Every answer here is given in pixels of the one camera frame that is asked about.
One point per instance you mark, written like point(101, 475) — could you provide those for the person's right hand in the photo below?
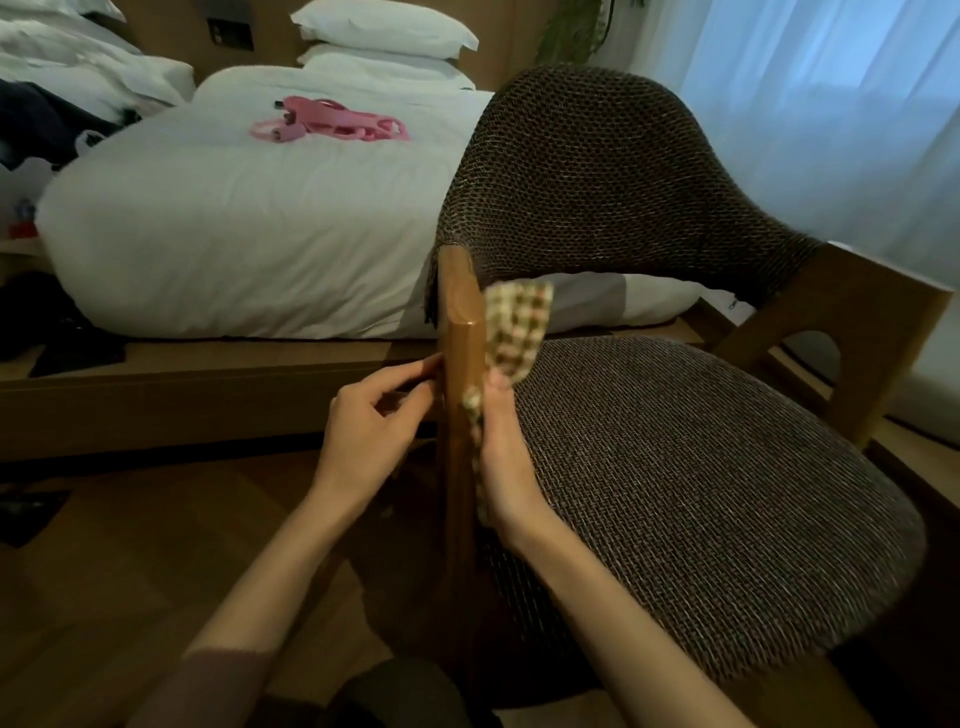
point(506, 465)

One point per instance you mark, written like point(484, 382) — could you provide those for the person's left hand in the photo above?
point(360, 435)

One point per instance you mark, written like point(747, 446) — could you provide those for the person's left thumb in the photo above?
point(401, 373)

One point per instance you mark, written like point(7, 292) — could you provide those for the person's right thumb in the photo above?
point(501, 394)

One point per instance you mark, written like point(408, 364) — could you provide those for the checked cloth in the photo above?
point(517, 330)

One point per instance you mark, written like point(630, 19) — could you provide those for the person's right forearm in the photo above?
point(622, 637)

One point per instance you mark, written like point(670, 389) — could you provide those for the person's left forearm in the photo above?
point(247, 615)

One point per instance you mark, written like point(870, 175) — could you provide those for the brown woven wooden armchair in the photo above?
point(675, 465)

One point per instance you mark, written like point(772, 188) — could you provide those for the white bed duvet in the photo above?
point(240, 232)

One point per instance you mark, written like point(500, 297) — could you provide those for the white pillow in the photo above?
point(375, 66)
point(382, 24)

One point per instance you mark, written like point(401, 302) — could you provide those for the person's dark trouser leg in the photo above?
point(405, 697)

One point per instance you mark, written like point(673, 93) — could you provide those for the black bag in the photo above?
point(52, 322)

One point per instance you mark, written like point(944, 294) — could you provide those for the wooden headboard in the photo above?
point(262, 34)

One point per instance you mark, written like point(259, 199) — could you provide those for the green plant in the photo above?
point(574, 30)

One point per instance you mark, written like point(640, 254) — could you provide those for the bottle with red label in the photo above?
point(24, 219)

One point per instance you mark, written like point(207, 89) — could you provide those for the white sheer curtain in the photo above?
point(825, 112)

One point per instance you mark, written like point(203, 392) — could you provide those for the dark clothing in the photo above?
point(41, 124)

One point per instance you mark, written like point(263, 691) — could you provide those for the rumpled white duvet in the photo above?
point(82, 64)

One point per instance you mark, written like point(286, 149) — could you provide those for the wooden bed frame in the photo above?
point(187, 397)

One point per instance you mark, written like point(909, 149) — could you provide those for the black wall switch panel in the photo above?
point(229, 31)

